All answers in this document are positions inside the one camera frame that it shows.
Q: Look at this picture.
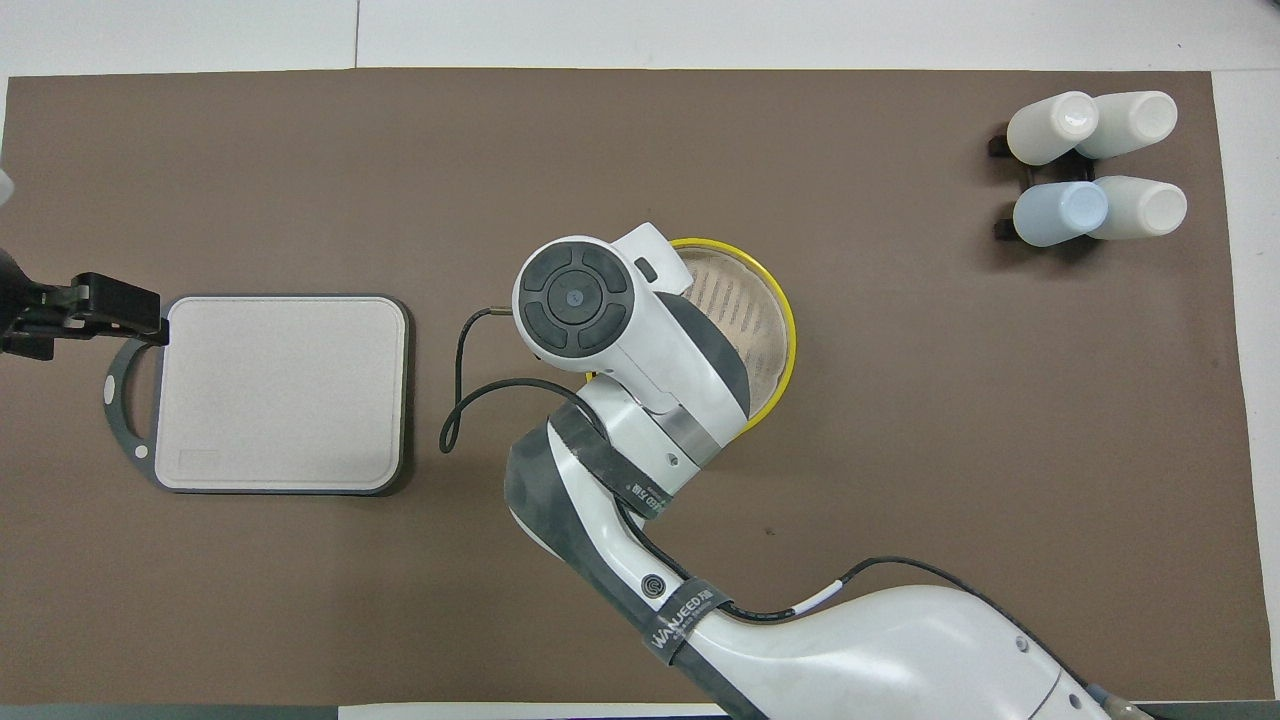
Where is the white plastic cup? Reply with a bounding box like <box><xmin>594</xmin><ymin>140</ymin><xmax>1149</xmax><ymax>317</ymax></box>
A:
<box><xmin>1075</xmin><ymin>90</ymin><xmax>1179</xmax><ymax>161</ymax></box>
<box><xmin>1006</xmin><ymin>91</ymin><xmax>1101</xmax><ymax>167</ymax></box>
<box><xmin>1088</xmin><ymin>176</ymin><xmax>1189</xmax><ymax>241</ymax></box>

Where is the white cutting board grey rim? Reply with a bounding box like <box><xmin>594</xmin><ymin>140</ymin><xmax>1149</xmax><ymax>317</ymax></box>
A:
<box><xmin>103</xmin><ymin>293</ymin><xmax>412</xmax><ymax>497</ymax></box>

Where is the brown table mat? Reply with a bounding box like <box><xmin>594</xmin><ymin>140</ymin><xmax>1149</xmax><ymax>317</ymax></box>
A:
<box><xmin>0</xmin><ymin>67</ymin><xmax>1276</xmax><ymax>707</ymax></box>

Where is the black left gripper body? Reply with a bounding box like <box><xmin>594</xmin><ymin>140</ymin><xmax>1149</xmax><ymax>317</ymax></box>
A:
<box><xmin>0</xmin><ymin>248</ymin><xmax>96</xmax><ymax>361</ymax></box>

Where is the black cup rack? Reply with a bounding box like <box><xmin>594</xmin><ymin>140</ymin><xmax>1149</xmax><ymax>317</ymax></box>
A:
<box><xmin>988</xmin><ymin>125</ymin><xmax>1101</xmax><ymax>244</ymax></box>

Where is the light blue plastic cup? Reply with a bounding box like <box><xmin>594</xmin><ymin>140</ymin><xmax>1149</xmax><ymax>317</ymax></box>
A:
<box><xmin>1012</xmin><ymin>181</ymin><xmax>1110</xmax><ymax>248</ymax></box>

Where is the yellow steamer lid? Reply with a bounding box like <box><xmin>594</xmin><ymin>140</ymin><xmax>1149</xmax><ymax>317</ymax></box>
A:
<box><xmin>585</xmin><ymin>237</ymin><xmax>799</xmax><ymax>441</ymax></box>

